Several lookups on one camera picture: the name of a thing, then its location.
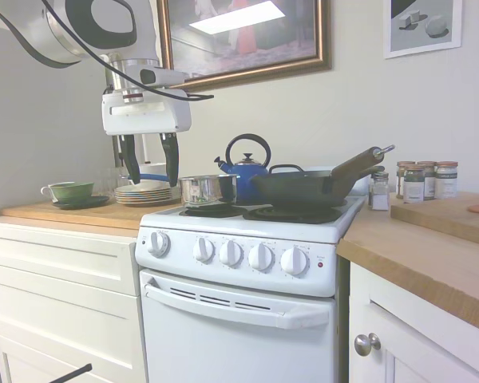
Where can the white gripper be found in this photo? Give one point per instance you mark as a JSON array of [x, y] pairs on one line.
[[143, 117]]

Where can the white burner knob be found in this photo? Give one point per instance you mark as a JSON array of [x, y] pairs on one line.
[[294, 261], [231, 253], [261, 258], [204, 250]]

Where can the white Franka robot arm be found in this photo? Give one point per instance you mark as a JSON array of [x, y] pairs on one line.
[[32, 28]]

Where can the white electric stove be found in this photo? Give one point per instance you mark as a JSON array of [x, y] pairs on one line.
[[239, 351]]

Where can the beige ceramic plate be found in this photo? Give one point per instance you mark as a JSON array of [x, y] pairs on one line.
[[151, 186], [143, 200], [143, 203], [143, 196], [143, 193]]

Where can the clear drinking glass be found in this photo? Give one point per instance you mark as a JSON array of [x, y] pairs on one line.
[[109, 179]]

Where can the small stainless steel pot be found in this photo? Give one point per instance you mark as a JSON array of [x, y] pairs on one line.
[[199, 189]]

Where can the dark green saucer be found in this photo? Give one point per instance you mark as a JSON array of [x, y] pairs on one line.
[[100, 201]]

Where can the small black coil burner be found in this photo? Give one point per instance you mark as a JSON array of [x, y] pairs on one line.
[[207, 211]]

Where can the white oven temperature knob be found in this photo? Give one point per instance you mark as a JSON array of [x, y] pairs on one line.
[[158, 244]]

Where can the green ceramic cup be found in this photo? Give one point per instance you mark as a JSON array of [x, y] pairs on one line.
[[72, 191]]

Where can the large black coil burner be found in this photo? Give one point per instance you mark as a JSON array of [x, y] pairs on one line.
[[287, 216]]

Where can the gold framed painting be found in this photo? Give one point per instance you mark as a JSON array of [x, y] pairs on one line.
[[243, 40]]

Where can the white drawer cabinet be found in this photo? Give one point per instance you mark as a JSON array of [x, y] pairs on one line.
[[64, 319]]

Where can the black rod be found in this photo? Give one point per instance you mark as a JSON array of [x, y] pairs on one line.
[[76, 372]]

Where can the glass salt shaker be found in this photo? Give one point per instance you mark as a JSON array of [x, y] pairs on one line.
[[379, 195]]

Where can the glass spice jar green contents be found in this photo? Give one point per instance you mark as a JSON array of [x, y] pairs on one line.
[[414, 185]]

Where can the round metal cabinet knob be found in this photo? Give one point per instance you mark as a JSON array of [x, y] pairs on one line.
[[363, 345]]

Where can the glass spice jar white label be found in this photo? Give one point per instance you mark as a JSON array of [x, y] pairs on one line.
[[447, 181]]

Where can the thick wooden cutting board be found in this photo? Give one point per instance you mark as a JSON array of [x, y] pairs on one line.
[[443, 219]]

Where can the grey still life print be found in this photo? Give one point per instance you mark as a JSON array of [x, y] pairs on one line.
[[423, 24]]

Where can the white door cabinet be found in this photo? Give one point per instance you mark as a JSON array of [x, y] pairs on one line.
[[423, 351]]

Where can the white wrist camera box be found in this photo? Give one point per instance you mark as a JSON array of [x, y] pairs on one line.
[[161, 76]]

